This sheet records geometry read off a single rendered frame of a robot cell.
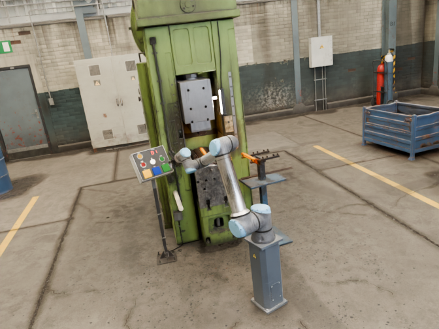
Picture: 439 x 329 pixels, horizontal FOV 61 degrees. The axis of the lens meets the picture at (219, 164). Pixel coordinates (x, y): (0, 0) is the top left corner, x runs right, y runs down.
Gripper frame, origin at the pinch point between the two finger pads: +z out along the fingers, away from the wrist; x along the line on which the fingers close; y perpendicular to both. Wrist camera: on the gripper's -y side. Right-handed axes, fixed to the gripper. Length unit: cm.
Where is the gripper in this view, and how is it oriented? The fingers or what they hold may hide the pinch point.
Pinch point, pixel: (169, 163)
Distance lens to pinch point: 351.1
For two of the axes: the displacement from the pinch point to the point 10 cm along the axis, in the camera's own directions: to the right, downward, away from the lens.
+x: 7.8, -2.8, 5.6
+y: 4.1, 9.0, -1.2
